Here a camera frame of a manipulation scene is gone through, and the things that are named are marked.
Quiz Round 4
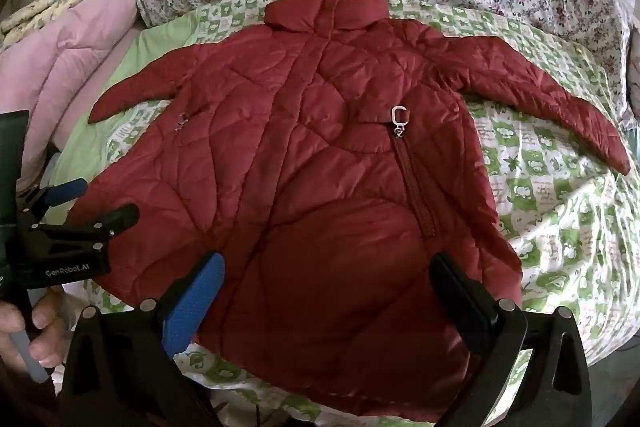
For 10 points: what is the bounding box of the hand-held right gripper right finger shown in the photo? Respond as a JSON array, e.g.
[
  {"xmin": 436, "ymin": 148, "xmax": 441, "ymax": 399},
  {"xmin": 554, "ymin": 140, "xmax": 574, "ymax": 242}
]
[{"xmin": 429, "ymin": 251, "xmax": 594, "ymax": 427}]

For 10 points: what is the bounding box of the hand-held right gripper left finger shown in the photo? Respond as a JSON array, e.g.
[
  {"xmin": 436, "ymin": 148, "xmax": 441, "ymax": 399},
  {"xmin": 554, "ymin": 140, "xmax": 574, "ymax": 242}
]
[{"xmin": 50, "ymin": 251, "xmax": 227, "ymax": 427}]

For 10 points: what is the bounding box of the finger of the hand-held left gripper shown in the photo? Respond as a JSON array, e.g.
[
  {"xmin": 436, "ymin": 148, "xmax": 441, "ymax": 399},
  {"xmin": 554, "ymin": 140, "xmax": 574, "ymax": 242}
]
[
  {"xmin": 25, "ymin": 203, "xmax": 141, "ymax": 254},
  {"xmin": 17, "ymin": 178, "xmax": 89, "ymax": 215}
]

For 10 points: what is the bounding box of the red quilted puffer jacket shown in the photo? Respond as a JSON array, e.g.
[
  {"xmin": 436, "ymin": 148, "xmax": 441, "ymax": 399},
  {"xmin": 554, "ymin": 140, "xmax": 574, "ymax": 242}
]
[{"xmin": 67, "ymin": 0, "xmax": 632, "ymax": 423}]

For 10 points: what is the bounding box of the person's left hand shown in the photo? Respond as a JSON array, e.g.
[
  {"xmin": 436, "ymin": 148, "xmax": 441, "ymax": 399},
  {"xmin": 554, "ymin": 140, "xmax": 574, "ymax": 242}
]
[{"xmin": 0, "ymin": 288, "xmax": 70, "ymax": 360}]

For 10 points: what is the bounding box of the plain light green sheet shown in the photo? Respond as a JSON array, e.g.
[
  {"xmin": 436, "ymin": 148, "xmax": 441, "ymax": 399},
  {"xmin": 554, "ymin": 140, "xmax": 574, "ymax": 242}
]
[{"xmin": 50, "ymin": 21, "xmax": 203, "ymax": 190}]

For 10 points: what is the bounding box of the pink blanket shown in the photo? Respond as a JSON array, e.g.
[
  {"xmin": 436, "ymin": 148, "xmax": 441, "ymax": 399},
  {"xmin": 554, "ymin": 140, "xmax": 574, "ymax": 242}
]
[{"xmin": 0, "ymin": 0, "xmax": 142, "ymax": 195}]

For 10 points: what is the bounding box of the green checked printed bedsheet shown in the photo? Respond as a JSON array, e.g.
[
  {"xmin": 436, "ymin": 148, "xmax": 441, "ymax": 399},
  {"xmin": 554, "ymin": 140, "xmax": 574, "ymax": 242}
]
[{"xmin": 50, "ymin": 0, "xmax": 640, "ymax": 427}]

